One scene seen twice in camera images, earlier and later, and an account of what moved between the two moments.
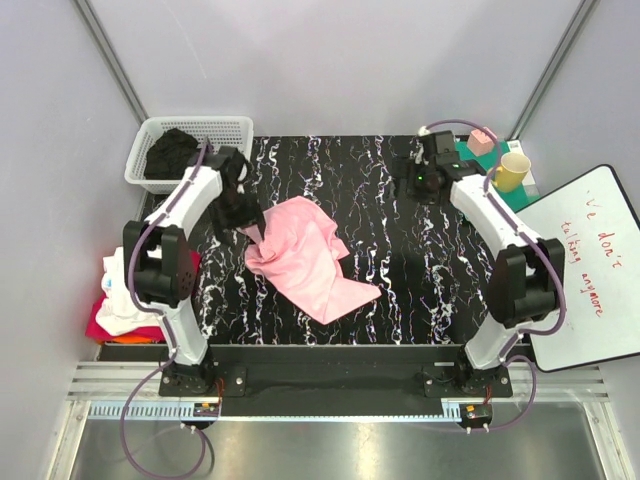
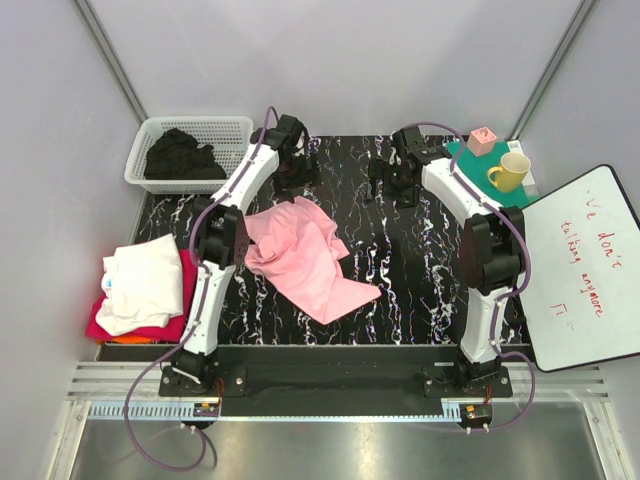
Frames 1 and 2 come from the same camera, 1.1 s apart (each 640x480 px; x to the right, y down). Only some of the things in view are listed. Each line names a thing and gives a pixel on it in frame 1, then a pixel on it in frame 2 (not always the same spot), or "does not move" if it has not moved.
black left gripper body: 231,211 -> 294,175
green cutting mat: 517,198 does not move
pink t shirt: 300,252 does not move
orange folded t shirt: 125,339 does not move
